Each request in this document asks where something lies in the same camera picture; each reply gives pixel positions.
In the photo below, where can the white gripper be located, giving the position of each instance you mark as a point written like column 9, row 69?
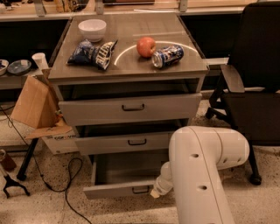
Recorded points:
column 164, row 181

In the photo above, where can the grey bottom drawer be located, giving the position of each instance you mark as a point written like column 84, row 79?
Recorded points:
column 125, row 174

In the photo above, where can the grey drawer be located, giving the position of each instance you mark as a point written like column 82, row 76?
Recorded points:
column 129, row 102
column 125, row 174
column 129, row 136

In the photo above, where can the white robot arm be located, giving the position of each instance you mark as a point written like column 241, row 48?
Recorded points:
column 196, row 155

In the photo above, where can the grey middle drawer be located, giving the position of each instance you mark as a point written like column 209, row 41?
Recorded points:
column 129, row 136

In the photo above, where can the grey top drawer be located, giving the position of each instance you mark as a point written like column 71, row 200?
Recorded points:
column 129, row 102

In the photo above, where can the grey drawer cabinet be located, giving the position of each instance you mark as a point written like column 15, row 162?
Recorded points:
column 126, row 64

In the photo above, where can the white printed cardboard box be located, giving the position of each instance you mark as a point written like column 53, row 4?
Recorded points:
column 60, row 144

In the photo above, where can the black office chair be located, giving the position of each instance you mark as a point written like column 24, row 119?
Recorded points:
column 247, row 95

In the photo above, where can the blue soda can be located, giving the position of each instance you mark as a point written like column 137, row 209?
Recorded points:
column 167, row 56

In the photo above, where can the red apple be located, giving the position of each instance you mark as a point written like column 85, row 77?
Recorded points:
column 146, row 46

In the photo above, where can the black stand leg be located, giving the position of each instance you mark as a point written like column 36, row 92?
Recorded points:
column 27, row 158

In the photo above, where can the blue chip bag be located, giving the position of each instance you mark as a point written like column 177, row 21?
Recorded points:
column 95, row 55

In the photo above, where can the brown cardboard box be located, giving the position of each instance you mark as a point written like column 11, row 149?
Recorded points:
column 36, row 107

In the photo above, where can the black tripod foot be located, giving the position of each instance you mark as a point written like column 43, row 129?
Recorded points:
column 11, row 183

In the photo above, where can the white bowl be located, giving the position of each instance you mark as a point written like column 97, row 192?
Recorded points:
column 93, row 29

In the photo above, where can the white paper cup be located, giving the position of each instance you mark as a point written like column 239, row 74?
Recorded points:
column 40, row 60

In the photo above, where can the dark blue plate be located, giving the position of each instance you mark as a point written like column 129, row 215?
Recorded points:
column 19, row 67

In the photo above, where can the grey bowl at left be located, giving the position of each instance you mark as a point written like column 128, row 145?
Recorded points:
column 3, row 66

